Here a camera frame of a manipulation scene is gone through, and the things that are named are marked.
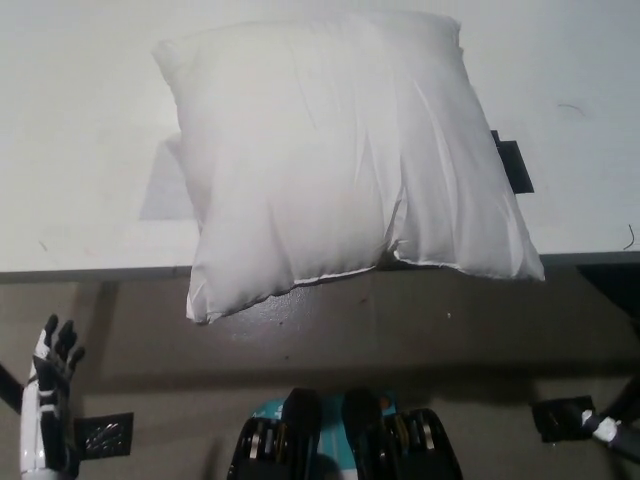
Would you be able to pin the white square pillow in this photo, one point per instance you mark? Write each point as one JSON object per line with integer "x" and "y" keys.
{"x": 310, "y": 175}

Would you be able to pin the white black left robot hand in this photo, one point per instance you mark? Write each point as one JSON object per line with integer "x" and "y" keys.
{"x": 40, "y": 415}

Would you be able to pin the black table foot plate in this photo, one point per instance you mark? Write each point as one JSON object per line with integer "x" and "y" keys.
{"x": 105, "y": 432}
{"x": 555, "y": 417}

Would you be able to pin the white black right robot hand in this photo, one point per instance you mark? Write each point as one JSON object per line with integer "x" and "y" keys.
{"x": 607, "y": 430}

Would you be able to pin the black flat rectangular piece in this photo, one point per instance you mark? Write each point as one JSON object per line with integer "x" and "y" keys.
{"x": 515, "y": 165}

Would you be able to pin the black diagonal table leg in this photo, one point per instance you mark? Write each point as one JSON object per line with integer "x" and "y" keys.
{"x": 10, "y": 387}
{"x": 622, "y": 400}

